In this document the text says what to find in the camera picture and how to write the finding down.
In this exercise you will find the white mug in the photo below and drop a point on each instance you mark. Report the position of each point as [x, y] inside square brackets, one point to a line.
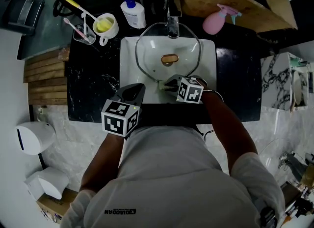
[111, 33]

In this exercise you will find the person's white t-shirt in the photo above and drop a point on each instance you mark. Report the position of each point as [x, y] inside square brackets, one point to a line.
[169, 180]

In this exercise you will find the black step stool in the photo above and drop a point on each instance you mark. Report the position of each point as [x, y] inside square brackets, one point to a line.
[19, 13]

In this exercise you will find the stack of wooden planks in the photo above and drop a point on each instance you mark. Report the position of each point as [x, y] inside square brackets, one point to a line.
[44, 79]

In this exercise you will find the white marble pattern cabinet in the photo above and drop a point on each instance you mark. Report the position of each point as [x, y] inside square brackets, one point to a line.
[277, 82]

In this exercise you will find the white toothbrush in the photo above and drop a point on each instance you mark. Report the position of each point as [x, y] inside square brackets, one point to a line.
[84, 24]

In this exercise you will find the green scouring sponge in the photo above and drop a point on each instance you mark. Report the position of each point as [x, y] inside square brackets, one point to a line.
[161, 85]

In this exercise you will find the white rectangular sink basin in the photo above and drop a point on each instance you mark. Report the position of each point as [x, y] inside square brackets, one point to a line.
[127, 74]

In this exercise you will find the pink spray bottle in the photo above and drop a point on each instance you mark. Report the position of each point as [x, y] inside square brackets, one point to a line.
[213, 24]

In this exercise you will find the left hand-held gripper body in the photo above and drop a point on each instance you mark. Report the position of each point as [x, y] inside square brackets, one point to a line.
[117, 121]

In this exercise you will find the person's left forearm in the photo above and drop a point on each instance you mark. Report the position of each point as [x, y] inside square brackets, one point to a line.
[100, 168]

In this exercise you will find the glass pot lid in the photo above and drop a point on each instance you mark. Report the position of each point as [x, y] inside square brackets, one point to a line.
[147, 55]

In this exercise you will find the chrome faucet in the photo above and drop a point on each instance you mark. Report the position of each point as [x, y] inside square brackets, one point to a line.
[173, 25]

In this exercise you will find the white boxy dispenser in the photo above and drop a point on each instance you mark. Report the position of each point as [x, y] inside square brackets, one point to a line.
[49, 182]

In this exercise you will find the black marble vanity table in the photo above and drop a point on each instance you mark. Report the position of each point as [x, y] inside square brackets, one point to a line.
[93, 82]

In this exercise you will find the white round dispenser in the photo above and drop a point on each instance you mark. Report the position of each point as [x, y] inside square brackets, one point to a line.
[34, 138]

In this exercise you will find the white bottle blue cap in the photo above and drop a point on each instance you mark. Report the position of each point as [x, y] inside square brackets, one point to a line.
[133, 14]

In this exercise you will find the person's right forearm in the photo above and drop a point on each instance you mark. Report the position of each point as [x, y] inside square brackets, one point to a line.
[228, 128]

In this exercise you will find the small cardboard box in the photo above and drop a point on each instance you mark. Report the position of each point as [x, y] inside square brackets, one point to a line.
[61, 207]

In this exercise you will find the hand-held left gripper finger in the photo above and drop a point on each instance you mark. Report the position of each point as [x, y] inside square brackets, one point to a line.
[141, 96]
[123, 90]

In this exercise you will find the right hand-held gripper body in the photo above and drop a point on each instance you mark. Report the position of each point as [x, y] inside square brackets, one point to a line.
[191, 90]

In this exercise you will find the yellow sponge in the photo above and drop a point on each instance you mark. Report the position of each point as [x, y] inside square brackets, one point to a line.
[104, 25]

